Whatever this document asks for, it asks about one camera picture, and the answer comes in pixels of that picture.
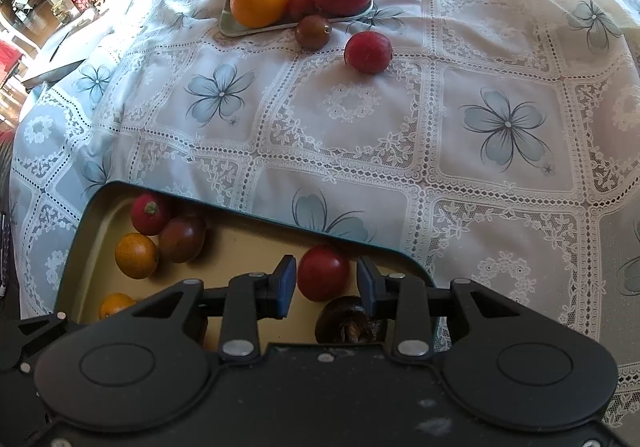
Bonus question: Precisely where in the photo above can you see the dark water chestnut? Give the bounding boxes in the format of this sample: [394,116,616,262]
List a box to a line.
[315,296,388,344]

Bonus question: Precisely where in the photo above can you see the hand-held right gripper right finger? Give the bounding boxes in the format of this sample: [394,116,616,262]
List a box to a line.
[356,255,508,360]

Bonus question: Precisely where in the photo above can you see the small red plum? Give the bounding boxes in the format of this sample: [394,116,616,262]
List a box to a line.
[344,31,393,75]
[159,216,207,264]
[131,194,174,236]
[297,245,351,303]
[286,0,317,21]

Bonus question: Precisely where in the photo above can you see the yellow tray with green rim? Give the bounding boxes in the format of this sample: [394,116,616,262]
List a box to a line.
[52,180,436,363]

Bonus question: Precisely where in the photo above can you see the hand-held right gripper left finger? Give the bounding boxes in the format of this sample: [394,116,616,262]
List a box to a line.
[131,254,298,362]

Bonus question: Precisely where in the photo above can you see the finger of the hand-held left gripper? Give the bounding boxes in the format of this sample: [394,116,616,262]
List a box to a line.
[0,312,70,378]

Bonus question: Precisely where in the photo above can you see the dark red plum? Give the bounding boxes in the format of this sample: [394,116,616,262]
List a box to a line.
[294,14,332,51]

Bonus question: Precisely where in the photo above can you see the small orange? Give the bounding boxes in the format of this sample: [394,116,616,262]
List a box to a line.
[115,233,160,279]
[98,293,137,320]

